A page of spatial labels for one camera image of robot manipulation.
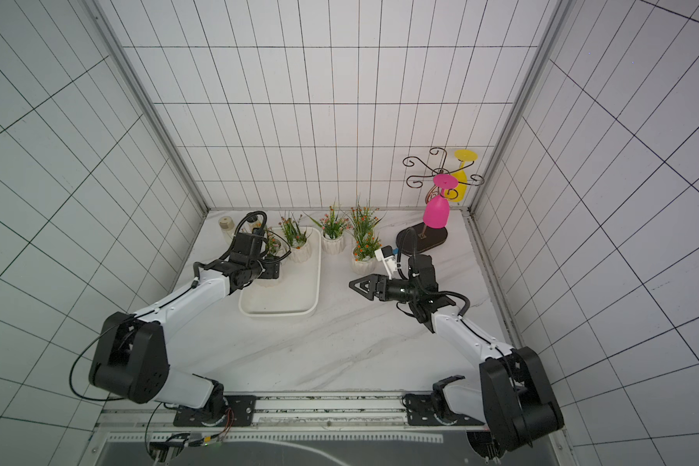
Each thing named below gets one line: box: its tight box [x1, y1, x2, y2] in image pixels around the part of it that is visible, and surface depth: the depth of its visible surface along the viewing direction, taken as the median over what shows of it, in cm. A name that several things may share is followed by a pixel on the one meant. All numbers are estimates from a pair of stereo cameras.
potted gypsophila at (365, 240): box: [348, 196, 383, 276], surface depth 101 cm
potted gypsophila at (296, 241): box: [278, 212, 313, 265], surface depth 102 cm
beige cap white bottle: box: [218, 215, 235, 240], surface depth 105 cm
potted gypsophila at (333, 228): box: [302, 205, 353, 256], surface depth 102 cm
